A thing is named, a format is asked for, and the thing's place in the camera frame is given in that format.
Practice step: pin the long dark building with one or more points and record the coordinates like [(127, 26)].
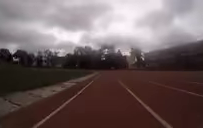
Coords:
[(185, 55)]

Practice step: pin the row of trees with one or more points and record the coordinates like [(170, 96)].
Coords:
[(89, 59)]

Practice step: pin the grey concrete kerb strip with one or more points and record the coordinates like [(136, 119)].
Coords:
[(25, 95)]

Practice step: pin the green grass field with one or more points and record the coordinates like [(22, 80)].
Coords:
[(19, 78)]

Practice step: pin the red running track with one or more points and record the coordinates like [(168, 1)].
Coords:
[(109, 106)]

